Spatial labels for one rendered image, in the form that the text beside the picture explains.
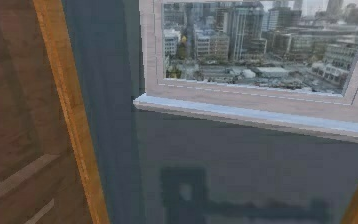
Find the pale framed window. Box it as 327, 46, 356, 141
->
132, 0, 358, 146

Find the brown wooden door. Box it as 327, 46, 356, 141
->
0, 0, 111, 224

